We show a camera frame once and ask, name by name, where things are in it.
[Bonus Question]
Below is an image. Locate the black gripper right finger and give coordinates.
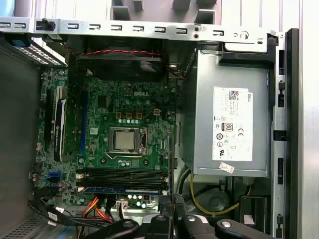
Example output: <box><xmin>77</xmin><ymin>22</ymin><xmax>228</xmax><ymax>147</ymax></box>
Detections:
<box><xmin>174</xmin><ymin>195</ymin><xmax>275</xmax><ymax>239</ymax></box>

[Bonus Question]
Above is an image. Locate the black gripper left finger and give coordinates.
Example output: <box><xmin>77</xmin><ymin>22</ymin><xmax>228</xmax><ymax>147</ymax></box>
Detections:
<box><xmin>86</xmin><ymin>195</ymin><xmax>174</xmax><ymax>239</ymax></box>

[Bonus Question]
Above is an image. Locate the blue RAM stick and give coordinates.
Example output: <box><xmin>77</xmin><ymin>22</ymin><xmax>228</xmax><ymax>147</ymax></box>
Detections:
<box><xmin>83</xmin><ymin>187</ymin><xmax>161</xmax><ymax>195</ymax></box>

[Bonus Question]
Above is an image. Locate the blue expansion slot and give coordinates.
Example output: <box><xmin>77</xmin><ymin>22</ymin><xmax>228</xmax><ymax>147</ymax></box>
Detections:
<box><xmin>81</xmin><ymin>91</ymin><xmax>88</xmax><ymax>141</ymax></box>

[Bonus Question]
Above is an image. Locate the black expansion slot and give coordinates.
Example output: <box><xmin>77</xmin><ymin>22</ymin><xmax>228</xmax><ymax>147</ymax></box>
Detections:
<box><xmin>44</xmin><ymin>87</ymin><xmax>50</xmax><ymax>153</ymax></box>

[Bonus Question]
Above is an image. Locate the white board connector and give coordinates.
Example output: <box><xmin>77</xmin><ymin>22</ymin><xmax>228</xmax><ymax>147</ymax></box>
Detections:
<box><xmin>115</xmin><ymin>198</ymin><xmax>129</xmax><ymax>212</ymax></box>

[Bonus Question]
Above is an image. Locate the silver CPU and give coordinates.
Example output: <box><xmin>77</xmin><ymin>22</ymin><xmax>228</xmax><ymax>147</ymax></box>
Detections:
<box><xmin>113</xmin><ymin>130</ymin><xmax>137</xmax><ymax>151</ymax></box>

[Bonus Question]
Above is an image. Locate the metal CPU socket cover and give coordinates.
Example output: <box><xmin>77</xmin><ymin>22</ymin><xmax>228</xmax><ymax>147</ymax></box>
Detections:
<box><xmin>108</xmin><ymin>126</ymin><xmax>148</xmax><ymax>156</ymax></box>

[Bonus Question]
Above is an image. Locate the grey power supply unit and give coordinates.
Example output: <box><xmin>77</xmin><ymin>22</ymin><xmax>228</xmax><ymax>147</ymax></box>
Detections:
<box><xmin>193</xmin><ymin>48</ymin><xmax>272</xmax><ymax>177</ymax></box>

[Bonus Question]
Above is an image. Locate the green motherboard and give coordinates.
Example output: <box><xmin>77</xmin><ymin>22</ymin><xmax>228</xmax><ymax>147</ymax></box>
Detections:
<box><xmin>32</xmin><ymin>67</ymin><xmax>180</xmax><ymax>217</ymax></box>

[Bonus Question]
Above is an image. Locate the black graphics card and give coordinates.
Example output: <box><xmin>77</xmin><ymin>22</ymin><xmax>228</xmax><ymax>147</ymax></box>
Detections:
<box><xmin>53</xmin><ymin>86</ymin><xmax>67</xmax><ymax>162</ymax></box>

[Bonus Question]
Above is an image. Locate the black case fan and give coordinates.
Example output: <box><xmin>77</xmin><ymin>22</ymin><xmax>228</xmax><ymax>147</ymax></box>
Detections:
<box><xmin>76</xmin><ymin>53</ymin><xmax>164</xmax><ymax>80</ymax></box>

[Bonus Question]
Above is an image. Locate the black open PC case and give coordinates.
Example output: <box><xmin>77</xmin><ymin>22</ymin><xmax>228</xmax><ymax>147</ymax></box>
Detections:
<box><xmin>0</xmin><ymin>16</ymin><xmax>319</xmax><ymax>239</ymax></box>

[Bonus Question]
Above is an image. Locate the grey parts rack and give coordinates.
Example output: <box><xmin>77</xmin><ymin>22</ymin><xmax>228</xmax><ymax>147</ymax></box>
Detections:
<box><xmin>107</xmin><ymin>0</ymin><xmax>217</xmax><ymax>25</ymax></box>

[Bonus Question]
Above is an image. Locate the black case rim latch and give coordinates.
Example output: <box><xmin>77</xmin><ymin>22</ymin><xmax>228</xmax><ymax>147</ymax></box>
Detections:
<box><xmin>36</xmin><ymin>17</ymin><xmax>56</xmax><ymax>32</ymax></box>

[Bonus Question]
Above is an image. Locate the blue card retention latch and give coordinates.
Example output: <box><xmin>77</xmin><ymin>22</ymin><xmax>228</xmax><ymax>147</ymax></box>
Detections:
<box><xmin>3</xmin><ymin>33</ymin><xmax>32</xmax><ymax>48</ymax></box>

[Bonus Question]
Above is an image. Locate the yellow wire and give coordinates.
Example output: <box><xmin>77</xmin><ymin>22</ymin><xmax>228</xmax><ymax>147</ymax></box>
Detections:
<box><xmin>189</xmin><ymin>173</ymin><xmax>251</xmax><ymax>216</ymax></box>

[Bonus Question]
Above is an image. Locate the orange red wire bundle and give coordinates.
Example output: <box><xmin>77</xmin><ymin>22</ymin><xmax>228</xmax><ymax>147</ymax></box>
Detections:
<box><xmin>82</xmin><ymin>195</ymin><xmax>113</xmax><ymax>225</ymax></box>

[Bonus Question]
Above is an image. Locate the thin wire locking lever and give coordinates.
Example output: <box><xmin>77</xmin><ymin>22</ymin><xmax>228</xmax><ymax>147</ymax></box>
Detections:
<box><xmin>104</xmin><ymin>151</ymin><xmax>143</xmax><ymax>159</ymax></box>

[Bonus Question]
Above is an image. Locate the thin black cable bundle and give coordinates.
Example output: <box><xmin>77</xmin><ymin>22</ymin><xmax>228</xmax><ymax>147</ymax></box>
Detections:
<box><xmin>27</xmin><ymin>196</ymin><xmax>113</xmax><ymax>227</ymax></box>

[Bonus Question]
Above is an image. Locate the red black twisted wire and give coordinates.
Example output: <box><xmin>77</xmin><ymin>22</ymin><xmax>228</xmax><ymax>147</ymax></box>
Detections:
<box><xmin>62</xmin><ymin>42</ymin><xmax>162</xmax><ymax>57</ymax></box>

